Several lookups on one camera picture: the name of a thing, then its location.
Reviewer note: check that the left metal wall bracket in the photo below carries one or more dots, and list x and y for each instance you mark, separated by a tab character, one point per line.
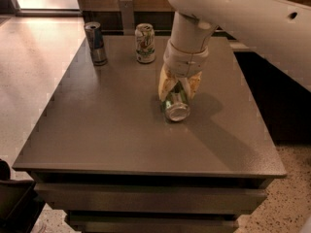
127	16

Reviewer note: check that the grey drawer cabinet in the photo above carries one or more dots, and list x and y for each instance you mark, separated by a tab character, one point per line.
103	152

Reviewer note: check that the green soda can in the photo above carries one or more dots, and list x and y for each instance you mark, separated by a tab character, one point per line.
176	105

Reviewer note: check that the white soda can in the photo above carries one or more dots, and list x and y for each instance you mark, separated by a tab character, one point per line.
145	43

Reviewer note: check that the dark object at bottom left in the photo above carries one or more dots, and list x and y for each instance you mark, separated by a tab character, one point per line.
20	205

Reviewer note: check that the blue silver energy drink can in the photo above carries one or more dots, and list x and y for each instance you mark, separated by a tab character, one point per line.
96	44

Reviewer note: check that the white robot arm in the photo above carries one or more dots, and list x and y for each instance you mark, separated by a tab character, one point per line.
277	30

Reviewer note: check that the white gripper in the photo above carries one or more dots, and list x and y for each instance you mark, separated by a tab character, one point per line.
185	61

